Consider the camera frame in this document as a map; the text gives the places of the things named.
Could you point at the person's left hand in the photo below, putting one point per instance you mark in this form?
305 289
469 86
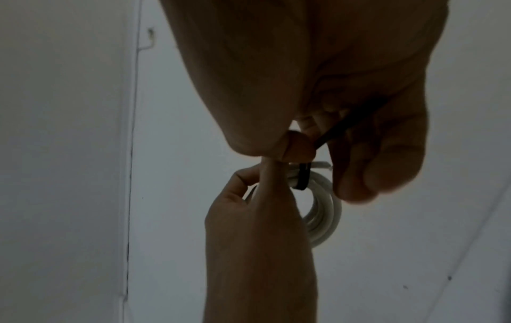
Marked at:
259 227

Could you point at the person's right hand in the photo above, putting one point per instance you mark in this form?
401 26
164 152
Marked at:
299 63

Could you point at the thin black nylon zip tie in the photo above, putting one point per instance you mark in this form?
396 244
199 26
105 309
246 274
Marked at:
303 176

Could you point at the person's left forearm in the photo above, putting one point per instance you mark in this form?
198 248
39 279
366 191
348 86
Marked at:
259 302

